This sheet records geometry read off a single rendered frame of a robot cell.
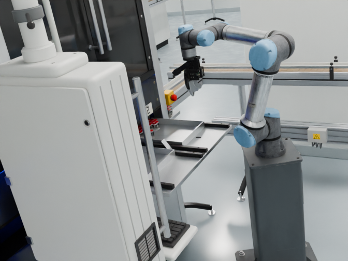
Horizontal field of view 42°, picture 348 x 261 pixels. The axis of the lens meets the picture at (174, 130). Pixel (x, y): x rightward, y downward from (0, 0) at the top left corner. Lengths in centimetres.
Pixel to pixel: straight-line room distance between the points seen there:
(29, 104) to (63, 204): 35
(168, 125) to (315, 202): 130
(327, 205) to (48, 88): 240
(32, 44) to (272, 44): 95
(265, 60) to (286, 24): 173
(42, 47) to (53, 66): 10
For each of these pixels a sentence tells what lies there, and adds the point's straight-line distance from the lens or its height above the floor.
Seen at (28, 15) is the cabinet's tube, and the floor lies 172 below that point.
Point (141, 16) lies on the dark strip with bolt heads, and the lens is 239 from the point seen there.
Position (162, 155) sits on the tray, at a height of 88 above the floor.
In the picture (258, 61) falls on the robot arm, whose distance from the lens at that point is 189.
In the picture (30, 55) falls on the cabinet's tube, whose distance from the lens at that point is 138.
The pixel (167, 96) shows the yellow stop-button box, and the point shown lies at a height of 102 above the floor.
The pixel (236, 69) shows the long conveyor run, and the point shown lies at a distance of 320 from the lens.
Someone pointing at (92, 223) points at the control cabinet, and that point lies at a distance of 147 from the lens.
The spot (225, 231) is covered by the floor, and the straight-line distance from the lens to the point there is 310.
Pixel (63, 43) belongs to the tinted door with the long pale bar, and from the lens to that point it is 195.
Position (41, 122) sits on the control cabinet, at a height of 141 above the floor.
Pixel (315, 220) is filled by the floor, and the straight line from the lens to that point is 316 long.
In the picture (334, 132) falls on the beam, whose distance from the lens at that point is 313.
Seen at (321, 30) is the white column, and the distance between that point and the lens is 353.
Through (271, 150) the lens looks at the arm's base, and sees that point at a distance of 224.
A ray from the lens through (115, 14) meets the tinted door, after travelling 223.
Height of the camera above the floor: 186
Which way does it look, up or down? 23 degrees down
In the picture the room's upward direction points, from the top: 10 degrees counter-clockwise
